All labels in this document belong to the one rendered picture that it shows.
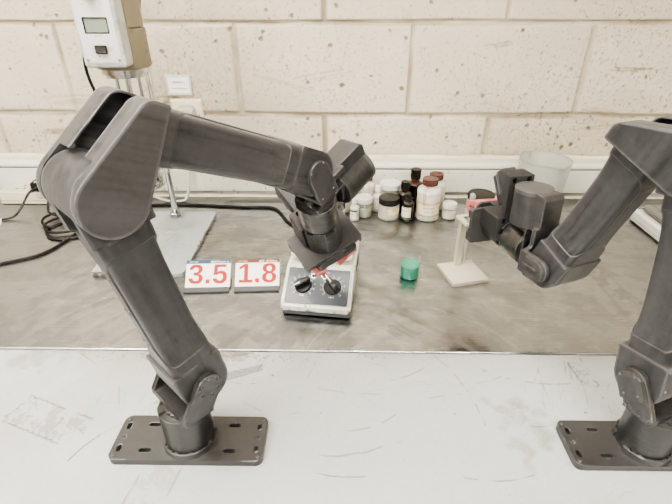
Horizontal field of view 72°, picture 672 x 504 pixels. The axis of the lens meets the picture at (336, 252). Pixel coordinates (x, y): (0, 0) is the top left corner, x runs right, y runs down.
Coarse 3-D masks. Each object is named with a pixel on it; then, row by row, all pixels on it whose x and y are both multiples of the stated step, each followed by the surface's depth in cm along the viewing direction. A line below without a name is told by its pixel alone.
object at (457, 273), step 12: (456, 216) 94; (456, 240) 97; (456, 252) 98; (444, 264) 100; (456, 264) 99; (468, 264) 100; (444, 276) 97; (456, 276) 96; (468, 276) 96; (480, 276) 96
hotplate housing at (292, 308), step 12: (288, 264) 89; (300, 264) 89; (336, 264) 88; (348, 264) 88; (348, 300) 84; (288, 312) 86; (300, 312) 86; (312, 312) 85; (324, 312) 85; (336, 312) 84; (348, 312) 84
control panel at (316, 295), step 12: (288, 276) 87; (300, 276) 87; (336, 276) 87; (348, 276) 87; (288, 288) 86; (312, 288) 86; (348, 288) 85; (288, 300) 85; (300, 300) 85; (312, 300) 85; (324, 300) 84; (336, 300) 84
